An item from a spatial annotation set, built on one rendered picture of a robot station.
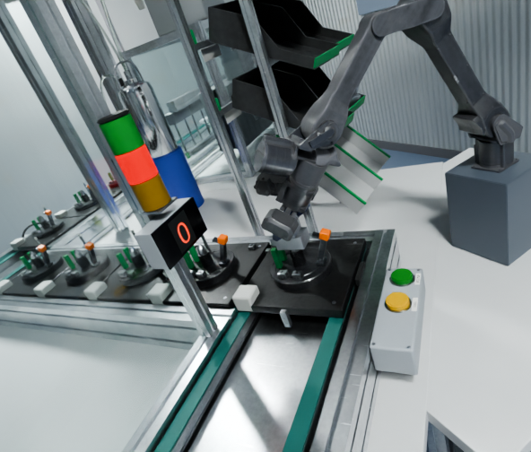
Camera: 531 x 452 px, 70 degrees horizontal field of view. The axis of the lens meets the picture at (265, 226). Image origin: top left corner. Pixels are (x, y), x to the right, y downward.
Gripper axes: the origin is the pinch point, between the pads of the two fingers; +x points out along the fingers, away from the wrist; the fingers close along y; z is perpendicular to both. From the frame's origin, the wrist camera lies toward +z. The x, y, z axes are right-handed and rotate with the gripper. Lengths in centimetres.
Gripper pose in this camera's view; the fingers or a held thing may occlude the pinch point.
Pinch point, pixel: (283, 222)
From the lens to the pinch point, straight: 79.6
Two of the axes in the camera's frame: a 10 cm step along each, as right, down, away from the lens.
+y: -3.7, 5.4, -7.5
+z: -8.8, -4.7, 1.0
